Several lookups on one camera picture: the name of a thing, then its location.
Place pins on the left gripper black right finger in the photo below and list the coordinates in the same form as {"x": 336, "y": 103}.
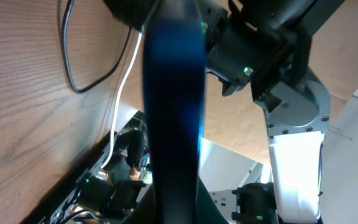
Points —
{"x": 206, "y": 210}

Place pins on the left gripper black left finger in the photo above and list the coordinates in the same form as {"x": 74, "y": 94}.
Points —
{"x": 144, "y": 212}

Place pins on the blue Galaxy smartphone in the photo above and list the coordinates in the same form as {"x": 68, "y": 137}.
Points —
{"x": 173, "y": 87}

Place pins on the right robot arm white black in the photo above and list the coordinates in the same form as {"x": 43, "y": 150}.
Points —
{"x": 266, "y": 44}

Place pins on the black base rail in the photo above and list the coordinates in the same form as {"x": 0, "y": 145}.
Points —
{"x": 80, "y": 185}

